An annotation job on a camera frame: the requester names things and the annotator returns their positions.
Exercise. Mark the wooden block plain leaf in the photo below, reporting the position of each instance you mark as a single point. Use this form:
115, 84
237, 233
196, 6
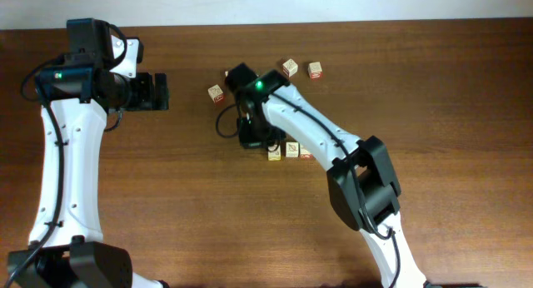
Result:
292, 149

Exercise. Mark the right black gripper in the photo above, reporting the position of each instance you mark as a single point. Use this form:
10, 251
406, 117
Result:
250, 141

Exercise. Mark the wooden block red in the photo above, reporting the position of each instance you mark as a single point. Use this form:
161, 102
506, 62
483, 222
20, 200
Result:
304, 153
216, 94
290, 67
315, 70

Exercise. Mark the wooden block red top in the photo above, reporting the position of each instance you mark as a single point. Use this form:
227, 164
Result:
290, 67

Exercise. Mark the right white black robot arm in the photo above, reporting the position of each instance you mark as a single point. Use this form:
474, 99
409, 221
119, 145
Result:
362, 182

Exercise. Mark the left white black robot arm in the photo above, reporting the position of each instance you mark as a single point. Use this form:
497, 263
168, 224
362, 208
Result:
78, 91

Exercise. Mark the wooden block yellow side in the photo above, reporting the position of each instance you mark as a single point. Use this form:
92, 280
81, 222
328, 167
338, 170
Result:
274, 155

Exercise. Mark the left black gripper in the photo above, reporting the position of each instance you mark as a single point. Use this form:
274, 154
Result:
146, 97

